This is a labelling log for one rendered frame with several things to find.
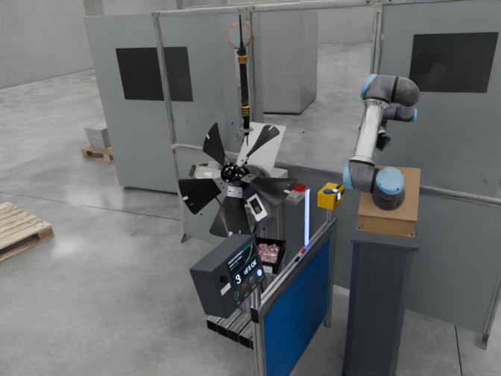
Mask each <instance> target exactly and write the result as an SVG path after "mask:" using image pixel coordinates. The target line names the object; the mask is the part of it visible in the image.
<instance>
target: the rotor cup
mask: <svg viewBox="0 0 501 376"><path fill-rule="evenodd" d="M229 171H231V174H230V175H229V174H228V172H229ZM239 174H240V175H241V176H239ZM248 174H250V171H249V170H248V169H246V168H245V167H243V168H242V167H241V166H239V165H237V164H236V163H227V164H225V165H224V166H223V167H222V169H221V179H222V180H223V182H225V183H227V184H229V185H230V186H233V187H241V188H242V190H244V189H246V188H247V187H248V186H249V185H250V184H247V183H243V182H240V181H241V178H243V177H244V176H246V175H248ZM231 184H232V185H231Z"/></svg>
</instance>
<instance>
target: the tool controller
mask: <svg viewBox="0 0 501 376"><path fill-rule="evenodd" d="M258 269H261V271H262V274H261V275H260V276H258V275H257V270H258ZM238 270H241V273H242V277H243V279H244V281H243V282H242V283H241V284H240V286H239V287H238V288H237V289H236V287H235V284H234V282H233V278H232V276H234V275H235V273H237V271H238ZM189 271H190V274H191V276H192V279H193V282H194V285H195V288H196V290H197V293H198V296H199V299H200V301H201V304H202V307H203V309H204V313H205V314H206V315H210V316H216V317H220V318H224V319H228V318H229V317H230V316H231V315H232V314H233V313H234V312H235V311H236V310H237V308H238V307H239V306H240V305H241V304H242V303H243V302H244V301H245V299H246V298H247V297H248V296H249V295H250V294H251V293H252V292H253V291H254V290H255V289H256V288H257V287H258V286H259V285H260V284H261V283H262V281H263V280H264V279H265V277H266V276H265V271H264V269H263V266H262V261H261V259H260V255H259V251H258V248H257V246H256V241H255V239H254V235H248V234H231V235H230V236H229V237H228V238H226V240H224V241H223V242H222V243H221V244H219V245H218V246H217V247H215V248H214V249H213V250H212V251H211V252H210V253H208V254H207V255H206V256H205V257H203V258H202V259H201V260H199V261H198V262H197V263H196V264H195V265H194V266H193V267H191V268H190V269H189ZM251 276H253V277H254V279H255V281H254V283H250V278H251ZM243 284H246V285H247V287H248V288H247V290H246V291H245V292H243V291H242V286H243ZM236 292H238V293H239V299H238V300H235V298H234V295H235V293H236Z"/></svg>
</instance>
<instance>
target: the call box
mask: <svg viewBox="0 0 501 376"><path fill-rule="evenodd" d="M337 186H338V184H332V183H328V184H326V185H325V186H324V187H323V188H322V189H321V190H320V191H319V192H318V207H322V208H327V209H330V210H334V209H335V208H336V207H337V206H338V204H339V203H340V202H341V201H342V200H343V198H344V194H343V195H342V196H341V197H340V199H338V200H337V201H335V197H336V196H337V195H338V194H339V193H340V192H341V191H342V190H343V189H344V185H342V186H341V187H340V188H339V189H337V191H336V192H335V191H333V190H334V189H335V188H336V187H337ZM326 189H331V190H332V192H335V194H333V193H332V192H331V193H325V192H324V190H326Z"/></svg>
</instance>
